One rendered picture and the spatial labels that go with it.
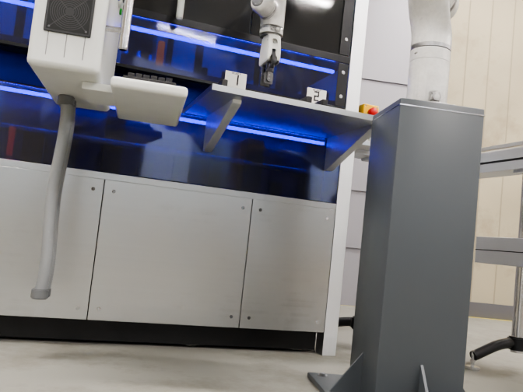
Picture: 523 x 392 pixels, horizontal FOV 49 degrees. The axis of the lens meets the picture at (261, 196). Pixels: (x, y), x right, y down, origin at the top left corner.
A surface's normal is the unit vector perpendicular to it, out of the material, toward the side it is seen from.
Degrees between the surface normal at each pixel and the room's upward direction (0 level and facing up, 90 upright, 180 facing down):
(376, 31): 90
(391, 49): 90
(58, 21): 90
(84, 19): 90
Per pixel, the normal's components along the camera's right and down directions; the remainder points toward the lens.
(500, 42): 0.12, -0.07
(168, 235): 0.33, -0.04
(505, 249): -0.94, -0.13
